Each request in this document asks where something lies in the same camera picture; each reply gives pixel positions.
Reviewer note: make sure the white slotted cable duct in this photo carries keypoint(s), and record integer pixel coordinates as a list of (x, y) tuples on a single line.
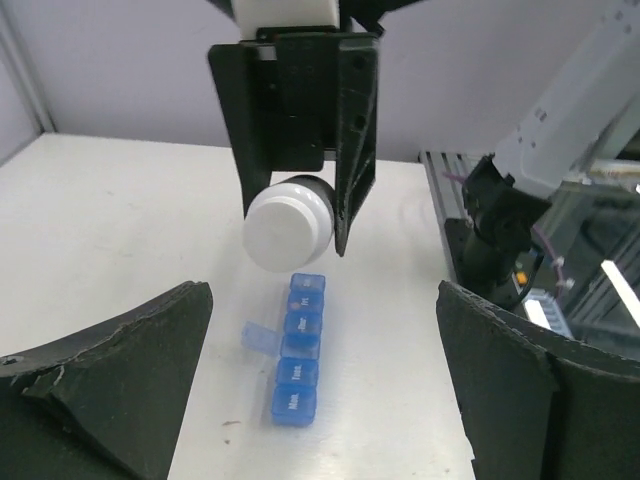
[(542, 309)]

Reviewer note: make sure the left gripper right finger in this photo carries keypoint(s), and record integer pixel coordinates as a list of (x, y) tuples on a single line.
[(535, 404)]

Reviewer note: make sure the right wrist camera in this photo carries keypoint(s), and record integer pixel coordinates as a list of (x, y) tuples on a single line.
[(252, 15)]

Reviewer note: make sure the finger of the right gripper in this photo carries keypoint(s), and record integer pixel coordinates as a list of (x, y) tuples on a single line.
[(243, 85), (356, 132)]

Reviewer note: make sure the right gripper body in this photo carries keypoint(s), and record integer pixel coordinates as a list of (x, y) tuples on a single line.
[(299, 66)]

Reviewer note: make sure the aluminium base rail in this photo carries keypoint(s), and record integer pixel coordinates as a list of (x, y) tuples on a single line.
[(445, 171)]

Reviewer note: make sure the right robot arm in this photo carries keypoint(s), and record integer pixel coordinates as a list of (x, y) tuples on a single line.
[(510, 189)]

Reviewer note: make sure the blue weekly pill organizer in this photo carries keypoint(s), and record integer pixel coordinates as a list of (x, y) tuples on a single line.
[(296, 349)]

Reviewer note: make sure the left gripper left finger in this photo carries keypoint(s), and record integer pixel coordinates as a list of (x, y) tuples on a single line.
[(108, 401)]

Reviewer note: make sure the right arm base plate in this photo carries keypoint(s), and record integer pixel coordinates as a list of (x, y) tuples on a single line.
[(457, 250)]

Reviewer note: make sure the white cap pill bottle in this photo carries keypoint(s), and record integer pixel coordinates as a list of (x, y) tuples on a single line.
[(289, 224)]

